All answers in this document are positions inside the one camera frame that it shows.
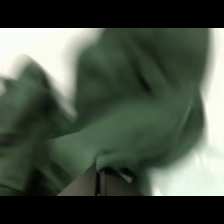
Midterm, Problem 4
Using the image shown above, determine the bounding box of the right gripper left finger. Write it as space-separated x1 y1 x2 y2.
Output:
57 163 100 197

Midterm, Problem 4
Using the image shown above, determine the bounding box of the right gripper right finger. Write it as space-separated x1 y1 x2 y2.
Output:
99 168 145 197

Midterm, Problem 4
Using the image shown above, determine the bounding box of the dark green shirt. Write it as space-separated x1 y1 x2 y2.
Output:
0 28 214 197

